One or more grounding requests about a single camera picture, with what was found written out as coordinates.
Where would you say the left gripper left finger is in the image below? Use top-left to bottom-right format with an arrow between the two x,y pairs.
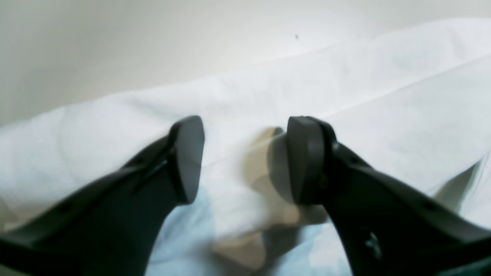
0,116 -> 205,276

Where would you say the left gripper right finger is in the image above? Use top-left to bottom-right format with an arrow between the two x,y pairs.
287,117 -> 491,276

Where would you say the white T-shirt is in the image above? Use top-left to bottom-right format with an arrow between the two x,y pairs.
1,18 -> 490,276

